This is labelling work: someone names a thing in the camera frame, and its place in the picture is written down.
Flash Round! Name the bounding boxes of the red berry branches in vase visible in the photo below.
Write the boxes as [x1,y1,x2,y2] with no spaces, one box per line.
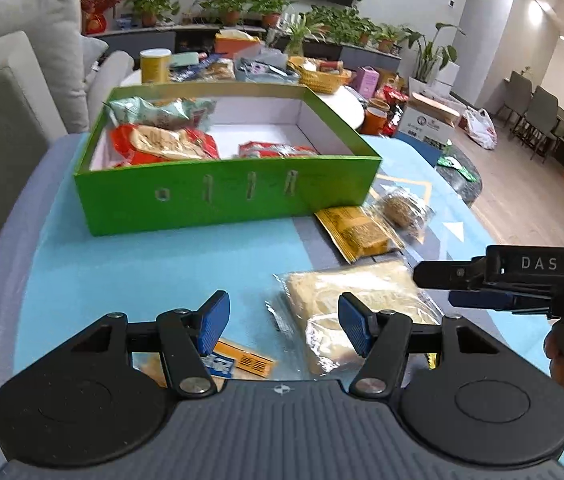
[79,0,143,36]

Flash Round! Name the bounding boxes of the yellow pastry packet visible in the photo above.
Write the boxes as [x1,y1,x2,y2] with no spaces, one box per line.
[314,205,405,265]

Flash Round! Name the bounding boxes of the orange mug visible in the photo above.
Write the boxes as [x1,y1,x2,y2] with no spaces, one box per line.
[362,99,391,136]

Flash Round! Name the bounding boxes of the row of green potted plants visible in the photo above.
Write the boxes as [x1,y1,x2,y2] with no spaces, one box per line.
[126,0,407,53]

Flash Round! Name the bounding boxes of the green cardboard box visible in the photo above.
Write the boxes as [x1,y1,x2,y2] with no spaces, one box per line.
[72,82,383,237]

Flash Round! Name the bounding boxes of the pink box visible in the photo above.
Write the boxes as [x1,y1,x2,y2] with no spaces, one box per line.
[353,66,381,98]

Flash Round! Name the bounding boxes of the tall broad leaf plant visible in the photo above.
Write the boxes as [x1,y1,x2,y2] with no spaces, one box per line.
[404,22,465,83]

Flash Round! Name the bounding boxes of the grey throw pillow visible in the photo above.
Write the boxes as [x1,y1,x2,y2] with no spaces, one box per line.
[79,35,110,78]

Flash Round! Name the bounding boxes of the orange box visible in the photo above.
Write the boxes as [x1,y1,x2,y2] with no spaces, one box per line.
[213,30,261,58]

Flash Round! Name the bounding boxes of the red black snack bag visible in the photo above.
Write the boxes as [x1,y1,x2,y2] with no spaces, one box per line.
[376,85,409,136]

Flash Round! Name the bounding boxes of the grey television cabinet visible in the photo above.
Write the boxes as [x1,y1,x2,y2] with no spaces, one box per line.
[94,22,403,73]

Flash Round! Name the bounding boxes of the spider plant in glass vase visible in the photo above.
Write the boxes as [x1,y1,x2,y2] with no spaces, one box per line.
[269,12,330,57]

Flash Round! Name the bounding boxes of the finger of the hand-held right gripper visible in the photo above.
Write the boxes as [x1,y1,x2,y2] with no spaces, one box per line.
[412,257,488,292]
[448,289,518,312]

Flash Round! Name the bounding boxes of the yellow canister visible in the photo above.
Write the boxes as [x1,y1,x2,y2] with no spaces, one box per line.
[140,48,173,84]

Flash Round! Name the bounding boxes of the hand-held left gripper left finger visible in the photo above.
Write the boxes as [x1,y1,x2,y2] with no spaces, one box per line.
[64,290,233,401]

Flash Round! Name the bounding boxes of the orange biscuit packet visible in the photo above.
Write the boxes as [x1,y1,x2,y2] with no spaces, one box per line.
[134,337,279,395]

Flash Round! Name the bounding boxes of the white round table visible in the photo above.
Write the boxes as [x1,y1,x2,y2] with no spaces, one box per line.
[122,67,367,131]

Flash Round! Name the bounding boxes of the red tan snack bag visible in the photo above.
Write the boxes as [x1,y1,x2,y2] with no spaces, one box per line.
[109,124,221,167]

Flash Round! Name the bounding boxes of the light grey sofa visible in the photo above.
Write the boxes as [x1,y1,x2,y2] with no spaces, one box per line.
[0,0,135,266]

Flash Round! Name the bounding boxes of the dark blue printed packet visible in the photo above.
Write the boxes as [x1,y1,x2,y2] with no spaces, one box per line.
[169,62,235,83]

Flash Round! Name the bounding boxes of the white red plastic bag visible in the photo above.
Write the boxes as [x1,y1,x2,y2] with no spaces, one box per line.
[462,107,499,150]

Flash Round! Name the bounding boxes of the green foil packet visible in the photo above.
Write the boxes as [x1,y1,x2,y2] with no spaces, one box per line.
[436,156,482,182]

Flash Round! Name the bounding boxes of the mint green chip bag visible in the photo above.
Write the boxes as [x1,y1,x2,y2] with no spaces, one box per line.
[106,96,217,131]

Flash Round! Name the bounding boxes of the grey dining chair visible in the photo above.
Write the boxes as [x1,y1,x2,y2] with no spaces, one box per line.
[499,71,534,133]
[522,86,561,161]

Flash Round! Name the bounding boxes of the red striped snack packet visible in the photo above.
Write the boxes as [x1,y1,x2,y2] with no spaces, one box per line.
[238,141,320,160]

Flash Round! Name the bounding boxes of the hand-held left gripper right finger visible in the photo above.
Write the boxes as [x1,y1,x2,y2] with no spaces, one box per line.
[338,291,501,402]

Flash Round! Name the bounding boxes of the white air purifier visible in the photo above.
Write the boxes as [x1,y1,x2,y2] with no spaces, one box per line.
[434,62,461,92]

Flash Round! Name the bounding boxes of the clear bread packet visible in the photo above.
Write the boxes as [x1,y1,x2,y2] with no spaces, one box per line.
[266,260,445,378]

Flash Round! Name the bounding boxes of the cardboard box with blue print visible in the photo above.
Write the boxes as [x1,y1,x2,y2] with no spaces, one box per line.
[397,91,463,148]

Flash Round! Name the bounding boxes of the dark marble round table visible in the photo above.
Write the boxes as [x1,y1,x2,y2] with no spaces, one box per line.
[432,147,484,208]

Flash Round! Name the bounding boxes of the blue grey plastic tray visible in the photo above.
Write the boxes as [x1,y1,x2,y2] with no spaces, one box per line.
[234,57,300,83]

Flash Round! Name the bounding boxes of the light blue printed table mat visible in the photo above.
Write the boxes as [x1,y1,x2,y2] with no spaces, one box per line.
[0,132,564,480]

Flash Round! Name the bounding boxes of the yellow woven basket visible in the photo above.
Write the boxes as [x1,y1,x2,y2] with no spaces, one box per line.
[288,56,353,95]

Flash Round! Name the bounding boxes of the round cake clear packet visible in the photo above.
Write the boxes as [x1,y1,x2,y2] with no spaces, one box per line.
[374,185,435,243]

